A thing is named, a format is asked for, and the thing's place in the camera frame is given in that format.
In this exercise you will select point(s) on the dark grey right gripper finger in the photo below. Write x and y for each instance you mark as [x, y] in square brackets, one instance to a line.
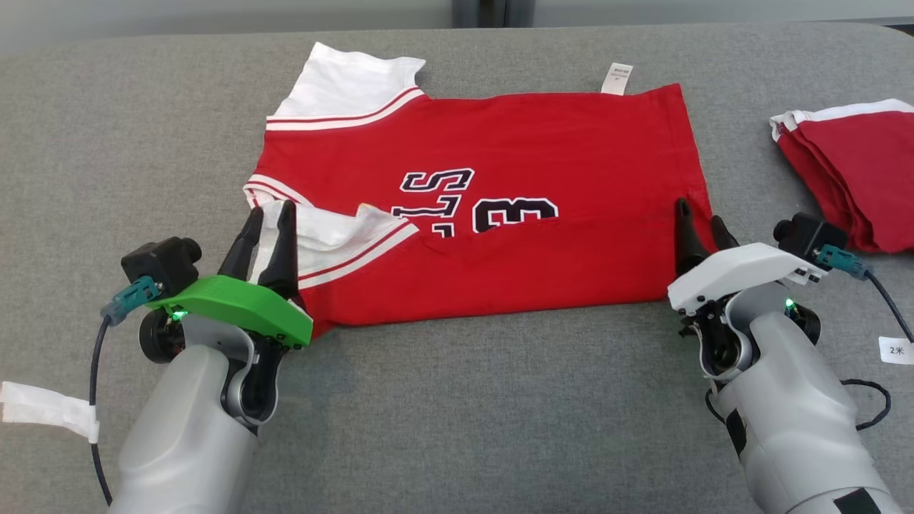
[687, 239]
[722, 235]

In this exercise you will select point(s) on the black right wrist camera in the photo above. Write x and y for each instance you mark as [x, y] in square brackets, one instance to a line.
[810, 235]

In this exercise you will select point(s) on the grey partition post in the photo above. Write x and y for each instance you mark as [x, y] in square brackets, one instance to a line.
[493, 11]

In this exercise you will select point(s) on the white tape tag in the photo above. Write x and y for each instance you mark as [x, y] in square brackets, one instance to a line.
[50, 410]

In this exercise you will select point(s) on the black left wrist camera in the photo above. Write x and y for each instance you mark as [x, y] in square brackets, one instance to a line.
[157, 264]

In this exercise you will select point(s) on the red shorts with white stripe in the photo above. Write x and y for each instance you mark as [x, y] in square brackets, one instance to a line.
[864, 178]

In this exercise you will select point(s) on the red jersey with white sleeves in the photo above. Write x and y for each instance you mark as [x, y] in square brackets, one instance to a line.
[571, 143]

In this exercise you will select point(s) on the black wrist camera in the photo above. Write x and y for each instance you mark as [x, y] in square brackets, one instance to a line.
[157, 264]
[810, 235]

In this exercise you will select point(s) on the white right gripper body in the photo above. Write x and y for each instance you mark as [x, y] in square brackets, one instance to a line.
[742, 268]

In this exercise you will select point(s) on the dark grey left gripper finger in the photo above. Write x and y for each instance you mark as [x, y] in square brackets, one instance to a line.
[243, 250]
[284, 264]

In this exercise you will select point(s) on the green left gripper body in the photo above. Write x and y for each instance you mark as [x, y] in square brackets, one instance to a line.
[235, 307]

